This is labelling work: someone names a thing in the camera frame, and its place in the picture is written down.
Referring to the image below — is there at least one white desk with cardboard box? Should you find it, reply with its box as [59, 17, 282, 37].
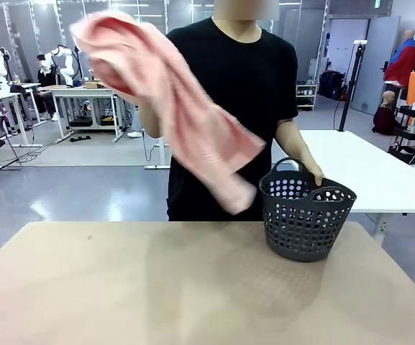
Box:
[50, 85, 129, 144]

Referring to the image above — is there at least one dark grey perforated plastic basket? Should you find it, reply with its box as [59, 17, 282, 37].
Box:
[258, 157, 358, 262]

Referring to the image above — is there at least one person in black t-shirt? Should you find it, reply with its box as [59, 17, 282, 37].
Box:
[165, 0, 299, 222]

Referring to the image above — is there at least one seated person in black clothes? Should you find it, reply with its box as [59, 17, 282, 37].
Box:
[35, 53, 61, 122]

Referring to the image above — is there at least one large white table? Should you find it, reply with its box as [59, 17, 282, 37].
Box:
[271, 129, 415, 246]

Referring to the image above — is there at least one mannequin in red blue jacket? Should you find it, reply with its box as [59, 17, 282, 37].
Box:
[383, 28, 415, 90]

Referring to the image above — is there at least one person's left hand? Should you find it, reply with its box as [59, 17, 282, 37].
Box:
[301, 161, 326, 188]

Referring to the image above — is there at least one white low shelf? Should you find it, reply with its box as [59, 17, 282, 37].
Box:
[296, 83, 319, 112]

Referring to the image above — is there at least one person's right forearm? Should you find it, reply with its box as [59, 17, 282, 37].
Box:
[137, 101, 173, 139]

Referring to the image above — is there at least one black tripod stand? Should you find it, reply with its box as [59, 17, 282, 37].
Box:
[337, 40, 369, 133]

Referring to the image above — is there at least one person's left forearm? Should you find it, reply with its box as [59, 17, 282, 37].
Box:
[275, 118, 318, 172]

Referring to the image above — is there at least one black rolling cart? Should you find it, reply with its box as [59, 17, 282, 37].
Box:
[388, 103, 415, 163]

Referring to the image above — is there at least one bald mannequin with maroon bag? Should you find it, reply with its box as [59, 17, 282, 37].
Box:
[371, 89, 399, 137]

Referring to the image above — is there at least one black bags pile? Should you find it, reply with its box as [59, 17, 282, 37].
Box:
[317, 70, 347, 101]

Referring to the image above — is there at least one pink terry towel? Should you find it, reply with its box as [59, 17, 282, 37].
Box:
[69, 9, 268, 216]

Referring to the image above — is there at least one white desk leg frame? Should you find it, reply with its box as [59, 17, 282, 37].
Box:
[144, 138, 173, 170]

